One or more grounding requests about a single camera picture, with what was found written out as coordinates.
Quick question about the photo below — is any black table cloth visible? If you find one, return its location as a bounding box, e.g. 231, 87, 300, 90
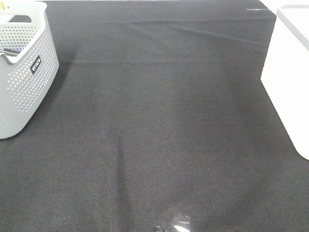
0, 0, 309, 232

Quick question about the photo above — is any shiny black tape patch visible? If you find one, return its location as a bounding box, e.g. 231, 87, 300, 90
151, 214, 190, 232

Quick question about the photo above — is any grey perforated plastic basket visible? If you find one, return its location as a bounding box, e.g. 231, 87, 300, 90
0, 0, 59, 139

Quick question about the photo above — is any white storage bin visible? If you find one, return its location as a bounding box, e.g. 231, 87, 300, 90
261, 1, 309, 159

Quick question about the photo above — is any dark item in basket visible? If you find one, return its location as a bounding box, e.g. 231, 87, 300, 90
0, 48, 21, 57

